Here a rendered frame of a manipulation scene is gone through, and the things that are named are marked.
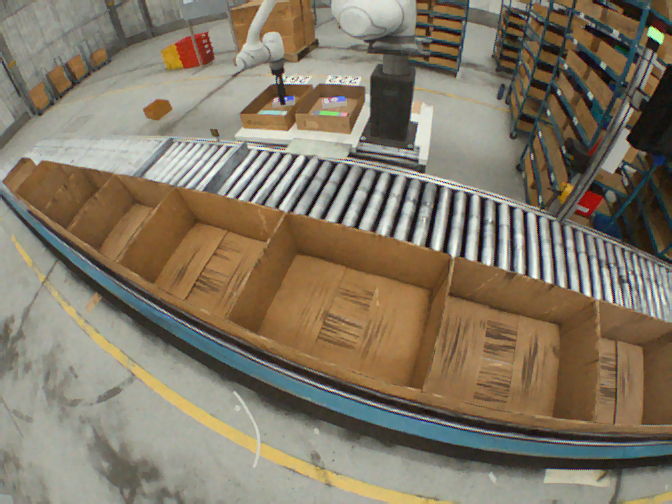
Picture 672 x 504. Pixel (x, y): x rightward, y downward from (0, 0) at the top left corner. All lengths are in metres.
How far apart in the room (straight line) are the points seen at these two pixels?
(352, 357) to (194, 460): 1.32
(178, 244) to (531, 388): 1.08
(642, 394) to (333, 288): 1.03
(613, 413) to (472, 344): 0.52
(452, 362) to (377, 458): 0.95
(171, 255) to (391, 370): 0.73
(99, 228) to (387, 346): 1.09
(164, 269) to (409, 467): 1.39
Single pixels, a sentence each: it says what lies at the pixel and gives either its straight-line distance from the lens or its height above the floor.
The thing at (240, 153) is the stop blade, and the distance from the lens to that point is 1.43.
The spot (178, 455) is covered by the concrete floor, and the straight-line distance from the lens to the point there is 1.85.
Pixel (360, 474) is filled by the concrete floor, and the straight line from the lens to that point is 1.57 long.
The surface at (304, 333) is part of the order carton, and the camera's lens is 0.70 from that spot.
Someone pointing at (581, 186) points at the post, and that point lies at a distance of 1.26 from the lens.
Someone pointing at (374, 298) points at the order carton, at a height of 0.89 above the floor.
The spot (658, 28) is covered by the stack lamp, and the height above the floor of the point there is 1.63.
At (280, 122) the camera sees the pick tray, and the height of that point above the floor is 0.80.
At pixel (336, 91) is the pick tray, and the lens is 1.79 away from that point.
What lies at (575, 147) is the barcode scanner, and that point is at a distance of 1.20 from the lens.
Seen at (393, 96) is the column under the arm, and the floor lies 0.99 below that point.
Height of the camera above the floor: 1.55
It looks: 56 degrees down
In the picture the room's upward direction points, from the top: 6 degrees counter-clockwise
